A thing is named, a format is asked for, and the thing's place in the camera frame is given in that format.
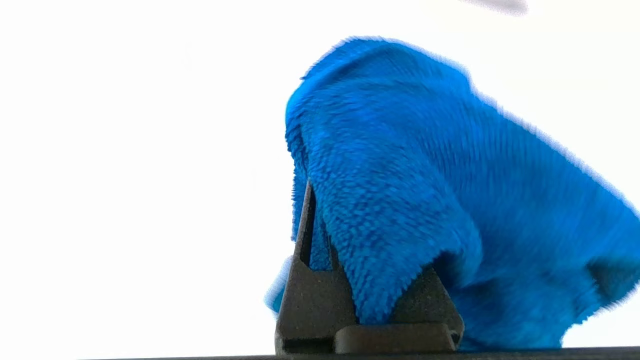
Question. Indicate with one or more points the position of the blue microfiber towel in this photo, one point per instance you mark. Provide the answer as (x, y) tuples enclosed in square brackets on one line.
[(425, 175)]

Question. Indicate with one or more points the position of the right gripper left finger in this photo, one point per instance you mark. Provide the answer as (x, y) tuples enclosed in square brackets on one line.
[(312, 305)]

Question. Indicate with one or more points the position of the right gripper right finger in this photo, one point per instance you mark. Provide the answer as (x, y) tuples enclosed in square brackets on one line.
[(430, 305)]

